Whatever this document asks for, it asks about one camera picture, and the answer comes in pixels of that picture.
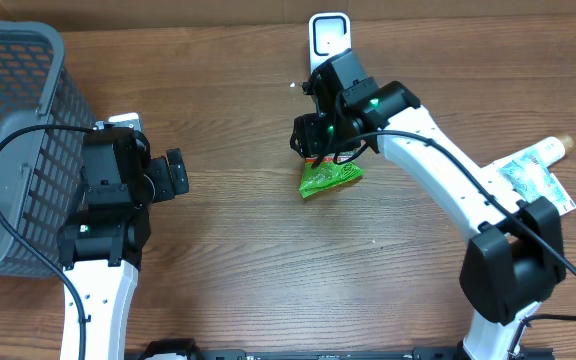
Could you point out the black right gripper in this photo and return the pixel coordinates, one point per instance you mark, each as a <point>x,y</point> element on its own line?
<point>307,141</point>

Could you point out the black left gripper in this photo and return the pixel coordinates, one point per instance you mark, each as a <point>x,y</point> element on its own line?
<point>171,175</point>

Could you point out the colourful Haribo candy bag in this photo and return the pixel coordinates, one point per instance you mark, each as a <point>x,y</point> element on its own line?
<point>327,175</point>

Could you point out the teal tissue packet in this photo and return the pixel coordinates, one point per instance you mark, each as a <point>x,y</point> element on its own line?
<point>531,179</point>

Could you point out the white tube with gold cap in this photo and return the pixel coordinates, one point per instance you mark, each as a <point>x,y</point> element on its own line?
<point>547,152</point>

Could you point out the white Hansaplast plaster box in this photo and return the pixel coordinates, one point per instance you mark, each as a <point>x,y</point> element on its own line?
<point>565,202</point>

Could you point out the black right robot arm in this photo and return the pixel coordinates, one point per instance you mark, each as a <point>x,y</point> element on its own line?
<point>514,256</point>

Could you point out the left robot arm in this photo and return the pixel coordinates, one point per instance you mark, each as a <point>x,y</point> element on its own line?
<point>100,246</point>

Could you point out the white barcode scanner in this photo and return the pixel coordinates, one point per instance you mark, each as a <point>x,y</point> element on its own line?
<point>329,35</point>

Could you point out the grey plastic shopping basket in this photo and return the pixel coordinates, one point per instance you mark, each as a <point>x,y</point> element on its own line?
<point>39,171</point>

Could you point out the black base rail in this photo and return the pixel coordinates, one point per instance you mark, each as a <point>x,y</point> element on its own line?
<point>188,349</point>

